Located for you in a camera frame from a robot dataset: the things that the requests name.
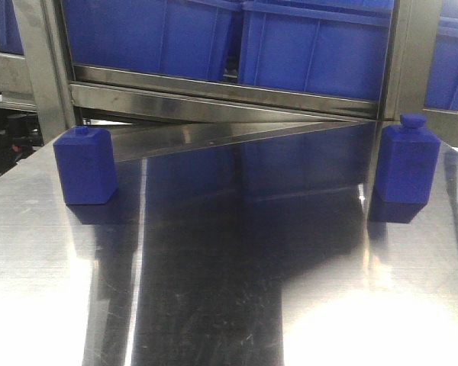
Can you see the blue bin far right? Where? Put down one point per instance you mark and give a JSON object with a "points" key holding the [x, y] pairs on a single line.
{"points": [[442, 87]]}

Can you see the blue plastic bin right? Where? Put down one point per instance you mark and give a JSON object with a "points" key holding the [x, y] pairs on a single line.
{"points": [[315, 48]]}

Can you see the blue plastic bin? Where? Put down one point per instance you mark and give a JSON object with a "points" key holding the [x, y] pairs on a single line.
{"points": [[181, 38], [315, 48]]}

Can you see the blue bottle-shaped part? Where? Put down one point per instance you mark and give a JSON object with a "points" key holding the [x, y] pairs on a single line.
{"points": [[407, 160], [85, 162]]}

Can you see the blue plastic bin left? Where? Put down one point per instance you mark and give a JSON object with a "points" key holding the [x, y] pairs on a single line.
{"points": [[181, 38]]}

